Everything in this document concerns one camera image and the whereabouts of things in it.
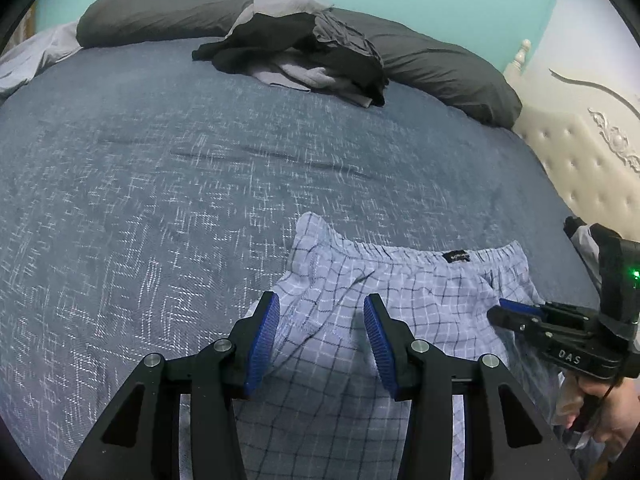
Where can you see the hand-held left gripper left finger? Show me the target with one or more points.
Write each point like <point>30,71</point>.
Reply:
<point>262,347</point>

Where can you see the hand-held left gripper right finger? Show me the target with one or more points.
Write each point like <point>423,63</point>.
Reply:
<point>380,347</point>

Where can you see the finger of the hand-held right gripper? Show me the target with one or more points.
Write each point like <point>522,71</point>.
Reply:
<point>522,308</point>
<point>515,324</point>

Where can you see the blue plaid shorts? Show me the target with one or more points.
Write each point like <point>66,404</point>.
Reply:
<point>340,300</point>

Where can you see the person's right hand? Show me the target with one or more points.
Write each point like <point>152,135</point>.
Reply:
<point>617,410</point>

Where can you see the folded grey garment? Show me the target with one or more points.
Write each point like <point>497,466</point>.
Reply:
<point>585,252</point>

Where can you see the cream tufted headboard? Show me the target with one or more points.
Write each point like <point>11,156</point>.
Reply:
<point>585,160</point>

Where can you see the blue-grey patterned bed blanket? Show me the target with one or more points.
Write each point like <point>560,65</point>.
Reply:
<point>150,200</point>

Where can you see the dark grey pillow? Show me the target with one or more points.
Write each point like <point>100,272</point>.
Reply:
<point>450,80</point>
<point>160,10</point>

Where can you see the crumpled light grey garment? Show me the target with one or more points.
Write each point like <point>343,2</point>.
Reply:
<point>310,77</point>

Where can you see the crumpled dark grey garment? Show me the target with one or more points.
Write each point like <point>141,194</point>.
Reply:
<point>345,37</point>

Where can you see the crumpled black garment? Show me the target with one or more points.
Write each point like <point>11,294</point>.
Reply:
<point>270,35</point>

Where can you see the white bed sheet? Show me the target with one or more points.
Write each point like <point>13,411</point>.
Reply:
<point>35,57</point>

